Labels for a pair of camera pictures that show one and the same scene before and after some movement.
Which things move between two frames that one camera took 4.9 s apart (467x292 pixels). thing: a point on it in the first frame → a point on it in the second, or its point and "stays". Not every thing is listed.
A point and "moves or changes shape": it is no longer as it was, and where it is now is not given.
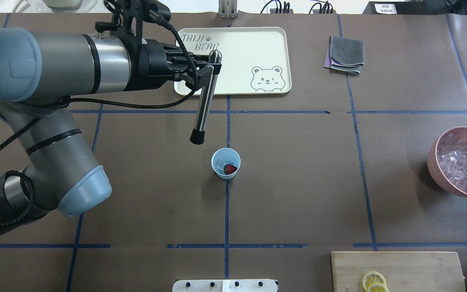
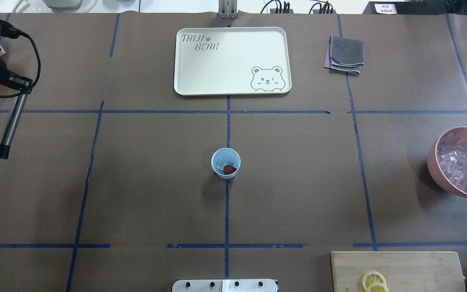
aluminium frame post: (228, 9) stays
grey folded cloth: (345, 54) stays
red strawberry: (228, 168) stays
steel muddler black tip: (205, 102) moves or changes shape
